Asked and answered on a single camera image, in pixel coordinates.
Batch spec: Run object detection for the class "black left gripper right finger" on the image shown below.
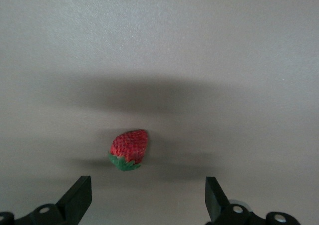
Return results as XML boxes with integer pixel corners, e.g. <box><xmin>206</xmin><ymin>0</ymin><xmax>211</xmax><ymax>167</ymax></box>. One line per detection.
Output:
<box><xmin>204</xmin><ymin>176</ymin><xmax>301</xmax><ymax>225</ymax></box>

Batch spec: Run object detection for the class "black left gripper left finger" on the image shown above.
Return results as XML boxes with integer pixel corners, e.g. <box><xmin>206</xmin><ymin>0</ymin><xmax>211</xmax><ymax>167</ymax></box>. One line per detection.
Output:
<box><xmin>0</xmin><ymin>175</ymin><xmax>92</xmax><ymax>225</ymax></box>

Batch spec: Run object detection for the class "red knitted strawberry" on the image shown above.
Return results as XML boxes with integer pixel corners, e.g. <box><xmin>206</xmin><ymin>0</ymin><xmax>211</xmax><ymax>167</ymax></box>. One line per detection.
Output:
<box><xmin>107</xmin><ymin>129</ymin><xmax>150</xmax><ymax>172</ymax></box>

